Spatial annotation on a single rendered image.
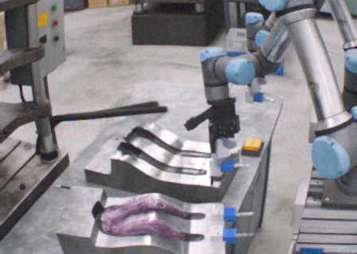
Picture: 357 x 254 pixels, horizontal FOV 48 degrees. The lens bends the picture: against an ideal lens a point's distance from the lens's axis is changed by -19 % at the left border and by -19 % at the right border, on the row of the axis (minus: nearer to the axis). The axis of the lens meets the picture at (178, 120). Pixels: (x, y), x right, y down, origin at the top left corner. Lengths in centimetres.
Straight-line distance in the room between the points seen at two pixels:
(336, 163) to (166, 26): 459
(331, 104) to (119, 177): 87
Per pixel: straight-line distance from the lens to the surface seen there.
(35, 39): 173
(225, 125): 144
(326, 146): 103
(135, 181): 160
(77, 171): 180
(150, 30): 555
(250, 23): 182
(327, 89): 103
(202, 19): 534
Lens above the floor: 176
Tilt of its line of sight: 27 degrees down
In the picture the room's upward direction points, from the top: 3 degrees counter-clockwise
